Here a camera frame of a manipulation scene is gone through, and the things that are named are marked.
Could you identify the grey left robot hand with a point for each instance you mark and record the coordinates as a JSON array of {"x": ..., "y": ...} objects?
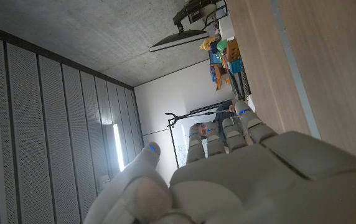
[{"x": 259, "y": 180}]

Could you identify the seated person in dark shirt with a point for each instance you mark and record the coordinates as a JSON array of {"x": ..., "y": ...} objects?
[{"x": 224, "y": 115}]

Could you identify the thin grabber stick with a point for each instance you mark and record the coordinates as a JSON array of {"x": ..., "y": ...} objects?
[{"x": 196, "y": 114}]

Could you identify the blue cube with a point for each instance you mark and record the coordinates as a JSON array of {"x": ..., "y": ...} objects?
[{"x": 236, "y": 66}]

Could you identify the orange wooden block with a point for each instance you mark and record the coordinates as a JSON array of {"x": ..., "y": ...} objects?
[{"x": 233, "y": 49}]

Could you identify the green toy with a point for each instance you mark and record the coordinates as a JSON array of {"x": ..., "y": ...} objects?
[{"x": 222, "y": 45}]

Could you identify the bright ceiling light strip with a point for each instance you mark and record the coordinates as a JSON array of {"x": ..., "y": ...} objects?
[{"x": 118, "y": 147}]

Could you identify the white square box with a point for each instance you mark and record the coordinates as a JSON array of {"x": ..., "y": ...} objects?
[{"x": 226, "y": 28}]

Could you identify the black monitor on stand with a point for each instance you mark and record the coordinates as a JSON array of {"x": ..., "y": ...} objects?
[{"x": 181, "y": 39}]

